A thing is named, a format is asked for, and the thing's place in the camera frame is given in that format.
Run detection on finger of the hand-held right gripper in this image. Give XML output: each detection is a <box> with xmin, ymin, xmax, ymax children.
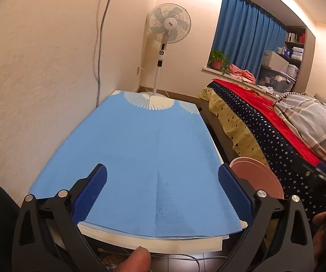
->
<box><xmin>302</xmin><ymin>163</ymin><xmax>326</xmax><ymax>186</ymax></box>

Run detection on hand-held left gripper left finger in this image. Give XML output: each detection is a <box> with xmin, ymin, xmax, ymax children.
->
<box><xmin>11</xmin><ymin>163</ymin><xmax>108</xmax><ymax>272</ymax></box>

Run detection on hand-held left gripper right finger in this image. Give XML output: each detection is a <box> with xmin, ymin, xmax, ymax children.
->
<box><xmin>217</xmin><ymin>163</ymin><xmax>314</xmax><ymax>272</ymax></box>

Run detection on pink plastic bin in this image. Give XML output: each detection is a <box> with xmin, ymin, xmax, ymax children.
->
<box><xmin>229</xmin><ymin>157</ymin><xmax>284</xmax><ymax>200</ymax></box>

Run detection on person's left hand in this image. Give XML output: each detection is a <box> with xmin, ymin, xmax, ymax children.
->
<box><xmin>120</xmin><ymin>246</ymin><xmax>152</xmax><ymax>272</ymax></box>

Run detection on plaid quilt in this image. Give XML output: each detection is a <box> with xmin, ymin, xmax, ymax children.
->
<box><xmin>273</xmin><ymin>94</ymin><xmax>326</xmax><ymax>173</ymax></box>

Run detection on navy star blanket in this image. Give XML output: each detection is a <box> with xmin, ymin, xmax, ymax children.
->
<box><xmin>207</xmin><ymin>80</ymin><xmax>326</xmax><ymax>227</ymax></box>

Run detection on blue tablecloth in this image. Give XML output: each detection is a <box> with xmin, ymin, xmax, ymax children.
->
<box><xmin>28</xmin><ymin>91</ymin><xmax>243</xmax><ymax>240</ymax></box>

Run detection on white table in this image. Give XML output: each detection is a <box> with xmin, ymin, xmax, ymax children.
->
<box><xmin>78</xmin><ymin>90</ymin><xmax>233</xmax><ymax>253</ymax></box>

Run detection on black white checked cloth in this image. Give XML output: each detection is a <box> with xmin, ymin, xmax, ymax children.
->
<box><xmin>272</xmin><ymin>92</ymin><xmax>301</xmax><ymax>105</ymax></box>

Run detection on yellow star bed sheet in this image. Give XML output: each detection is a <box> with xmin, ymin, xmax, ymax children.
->
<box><xmin>200</xmin><ymin>86</ymin><xmax>268</xmax><ymax>162</ymax></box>

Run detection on red blanket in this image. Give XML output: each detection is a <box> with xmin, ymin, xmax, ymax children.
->
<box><xmin>212</xmin><ymin>78</ymin><xmax>322</xmax><ymax>166</ymax></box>

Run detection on clear storage box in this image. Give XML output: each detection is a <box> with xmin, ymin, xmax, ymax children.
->
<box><xmin>258</xmin><ymin>65</ymin><xmax>297</xmax><ymax>92</ymax></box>

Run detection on cardboard box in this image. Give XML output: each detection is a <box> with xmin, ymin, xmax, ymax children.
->
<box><xmin>263</xmin><ymin>50</ymin><xmax>290</xmax><ymax>68</ymax></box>

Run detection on pink clothes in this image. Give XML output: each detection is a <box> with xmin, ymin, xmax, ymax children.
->
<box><xmin>229</xmin><ymin>64</ymin><xmax>256</xmax><ymax>83</ymax></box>

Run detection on wooden bookshelf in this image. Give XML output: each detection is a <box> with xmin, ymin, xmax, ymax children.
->
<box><xmin>283</xmin><ymin>25</ymin><xmax>307</xmax><ymax>71</ymax></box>

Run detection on white window sill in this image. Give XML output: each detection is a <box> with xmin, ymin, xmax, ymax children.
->
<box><xmin>203</xmin><ymin>66</ymin><xmax>231</xmax><ymax>76</ymax></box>

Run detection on potted green plant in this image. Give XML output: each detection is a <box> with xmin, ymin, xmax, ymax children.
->
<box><xmin>208</xmin><ymin>50</ymin><xmax>231</xmax><ymax>74</ymax></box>

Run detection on blue curtain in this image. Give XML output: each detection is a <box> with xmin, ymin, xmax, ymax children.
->
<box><xmin>212</xmin><ymin>0</ymin><xmax>287</xmax><ymax>77</ymax></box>

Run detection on white standing fan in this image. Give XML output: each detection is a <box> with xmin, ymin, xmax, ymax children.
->
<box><xmin>137</xmin><ymin>3</ymin><xmax>192</xmax><ymax>101</ymax></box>

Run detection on bed frame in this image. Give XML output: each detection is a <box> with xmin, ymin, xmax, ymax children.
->
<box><xmin>200</xmin><ymin>96</ymin><xmax>237</xmax><ymax>165</ymax></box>

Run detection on grey wall cable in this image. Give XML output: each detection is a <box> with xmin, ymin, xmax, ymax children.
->
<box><xmin>93</xmin><ymin>0</ymin><xmax>118</xmax><ymax>105</ymax></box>

